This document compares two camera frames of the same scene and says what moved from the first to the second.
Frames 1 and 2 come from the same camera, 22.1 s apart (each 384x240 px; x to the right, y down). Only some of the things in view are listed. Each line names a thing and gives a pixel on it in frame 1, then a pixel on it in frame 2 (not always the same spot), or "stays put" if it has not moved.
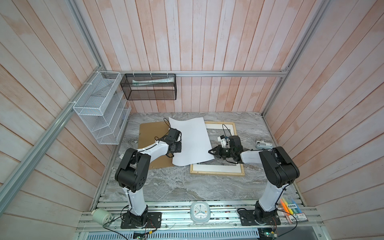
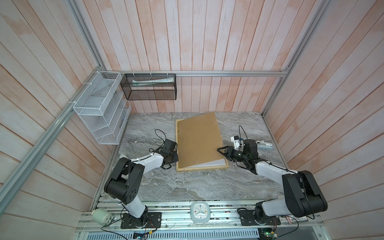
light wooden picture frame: x=219 y=165 → x=193 y=168
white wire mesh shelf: x=103 y=108 stays put
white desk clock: x=200 y=212 stays put
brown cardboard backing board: x=150 y=133 → x=199 y=140
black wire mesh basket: x=149 y=86 stays put
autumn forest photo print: x=195 y=142 → x=221 y=162
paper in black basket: x=146 y=82 stays put
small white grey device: x=263 y=145 stays put
